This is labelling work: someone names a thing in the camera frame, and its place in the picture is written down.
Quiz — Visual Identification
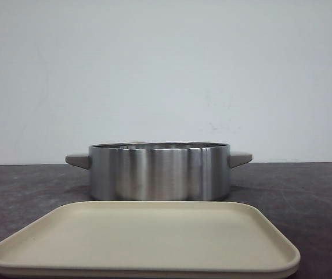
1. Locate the stainless steel steamer pot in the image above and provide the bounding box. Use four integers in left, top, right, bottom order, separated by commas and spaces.
65, 142, 252, 201

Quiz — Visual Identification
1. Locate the beige plastic tray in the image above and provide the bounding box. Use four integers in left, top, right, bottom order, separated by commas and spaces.
0, 201, 301, 278

